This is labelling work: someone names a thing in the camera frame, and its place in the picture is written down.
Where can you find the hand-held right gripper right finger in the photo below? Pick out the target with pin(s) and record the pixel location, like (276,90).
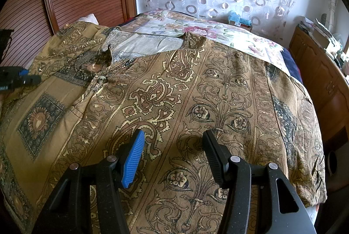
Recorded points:
(215,160)

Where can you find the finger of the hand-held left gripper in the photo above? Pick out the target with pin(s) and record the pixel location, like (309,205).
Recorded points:
(23,77)
(5,41)

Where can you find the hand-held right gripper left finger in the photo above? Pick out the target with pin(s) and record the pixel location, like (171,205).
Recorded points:
(133,160)

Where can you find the brown paisley bedspread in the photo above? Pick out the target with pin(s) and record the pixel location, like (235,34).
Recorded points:
(169,103)

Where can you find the white pillow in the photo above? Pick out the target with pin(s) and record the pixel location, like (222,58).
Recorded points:
(88,19)

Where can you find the navy blue blanket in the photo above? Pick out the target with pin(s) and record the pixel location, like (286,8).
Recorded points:
(291,62)

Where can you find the floral blanket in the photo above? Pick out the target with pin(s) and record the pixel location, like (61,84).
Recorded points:
(215,29)

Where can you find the wooden dresser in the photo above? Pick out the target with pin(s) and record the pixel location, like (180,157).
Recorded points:
(319,73)

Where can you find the blue plastic bag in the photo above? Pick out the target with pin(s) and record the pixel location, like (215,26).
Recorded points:
(237,18)

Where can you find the clutter pile on dresser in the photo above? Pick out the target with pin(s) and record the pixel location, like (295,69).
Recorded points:
(324,34)

